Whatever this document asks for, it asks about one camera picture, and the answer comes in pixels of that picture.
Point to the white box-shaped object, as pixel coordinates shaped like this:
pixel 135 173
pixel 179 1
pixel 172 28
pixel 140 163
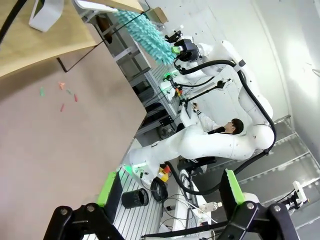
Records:
pixel 50 15

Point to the brown cardboard box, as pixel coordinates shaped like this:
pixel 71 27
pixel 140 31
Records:
pixel 158 15

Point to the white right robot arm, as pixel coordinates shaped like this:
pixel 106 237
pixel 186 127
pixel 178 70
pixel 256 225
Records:
pixel 200 142

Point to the small teal paper scrap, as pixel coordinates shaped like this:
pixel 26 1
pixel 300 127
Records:
pixel 42 91

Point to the seated person in white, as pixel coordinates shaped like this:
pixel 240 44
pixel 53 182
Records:
pixel 207 123

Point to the white camera on stand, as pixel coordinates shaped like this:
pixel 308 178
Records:
pixel 298 190

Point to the grey laptop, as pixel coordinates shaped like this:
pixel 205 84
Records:
pixel 188 110

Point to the teal microfiber duster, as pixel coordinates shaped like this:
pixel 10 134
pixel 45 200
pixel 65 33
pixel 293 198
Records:
pixel 147 37

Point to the black mesh cup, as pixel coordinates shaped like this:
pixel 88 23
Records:
pixel 133 198

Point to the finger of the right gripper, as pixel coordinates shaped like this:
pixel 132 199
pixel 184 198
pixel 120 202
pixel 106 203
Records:
pixel 176 49

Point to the white flat panel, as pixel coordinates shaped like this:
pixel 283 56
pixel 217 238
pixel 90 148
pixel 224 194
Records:
pixel 95 4

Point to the clear plastic bottle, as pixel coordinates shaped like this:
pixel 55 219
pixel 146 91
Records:
pixel 211 206

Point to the small grey-teal paper scrap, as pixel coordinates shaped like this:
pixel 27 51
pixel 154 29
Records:
pixel 68 91

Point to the aluminium table frame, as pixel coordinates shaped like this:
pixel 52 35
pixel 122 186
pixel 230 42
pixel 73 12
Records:
pixel 130 50

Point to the yellow emergency stop button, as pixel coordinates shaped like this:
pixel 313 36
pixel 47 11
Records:
pixel 163 176

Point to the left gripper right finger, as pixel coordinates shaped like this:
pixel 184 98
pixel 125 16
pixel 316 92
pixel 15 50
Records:
pixel 232 192

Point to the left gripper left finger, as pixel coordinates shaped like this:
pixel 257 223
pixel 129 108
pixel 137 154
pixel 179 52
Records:
pixel 111 195

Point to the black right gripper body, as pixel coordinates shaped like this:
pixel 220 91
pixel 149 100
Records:
pixel 187 51

